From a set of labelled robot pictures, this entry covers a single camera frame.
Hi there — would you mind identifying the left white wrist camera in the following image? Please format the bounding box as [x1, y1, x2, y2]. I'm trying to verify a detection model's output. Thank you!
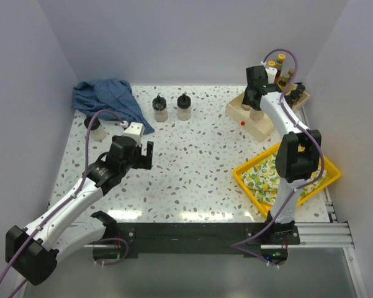
[122, 122, 145, 146]

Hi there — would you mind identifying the yellow plastic tray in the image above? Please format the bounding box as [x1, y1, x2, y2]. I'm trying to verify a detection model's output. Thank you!
[233, 144, 341, 217]

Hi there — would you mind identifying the yellow oil bottle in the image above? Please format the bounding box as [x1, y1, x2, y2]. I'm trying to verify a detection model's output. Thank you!
[277, 73, 290, 90]
[287, 68, 295, 82]

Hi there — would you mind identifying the taped lid glass jar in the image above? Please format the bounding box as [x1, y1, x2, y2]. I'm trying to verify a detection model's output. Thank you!
[152, 95, 168, 122]

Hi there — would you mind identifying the red cap sauce bottle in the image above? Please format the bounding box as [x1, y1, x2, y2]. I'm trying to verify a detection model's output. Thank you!
[276, 53, 286, 70]

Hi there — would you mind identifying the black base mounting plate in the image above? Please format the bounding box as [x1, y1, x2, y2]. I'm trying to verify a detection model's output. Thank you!
[92, 222, 301, 266]

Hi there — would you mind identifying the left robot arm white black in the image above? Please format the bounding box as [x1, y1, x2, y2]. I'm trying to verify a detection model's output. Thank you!
[5, 135, 154, 286]

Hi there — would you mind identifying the yellow cap sauce bottle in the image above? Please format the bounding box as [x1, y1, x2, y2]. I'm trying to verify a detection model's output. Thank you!
[268, 60, 277, 70]

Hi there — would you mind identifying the small front spice jar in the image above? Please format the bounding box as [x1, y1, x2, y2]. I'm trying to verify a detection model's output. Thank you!
[295, 83, 306, 97]

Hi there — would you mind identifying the dark spice shaker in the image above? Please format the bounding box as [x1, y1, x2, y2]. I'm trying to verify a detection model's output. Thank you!
[289, 89, 300, 106]

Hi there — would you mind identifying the lemon print cloth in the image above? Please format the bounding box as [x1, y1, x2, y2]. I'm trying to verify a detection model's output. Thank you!
[240, 153, 327, 205]

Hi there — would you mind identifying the blue checkered shirt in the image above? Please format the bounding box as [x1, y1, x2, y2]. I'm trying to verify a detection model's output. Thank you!
[73, 78, 155, 134]

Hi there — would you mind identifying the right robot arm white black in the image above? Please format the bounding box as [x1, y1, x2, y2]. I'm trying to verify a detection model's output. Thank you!
[243, 65, 325, 244]

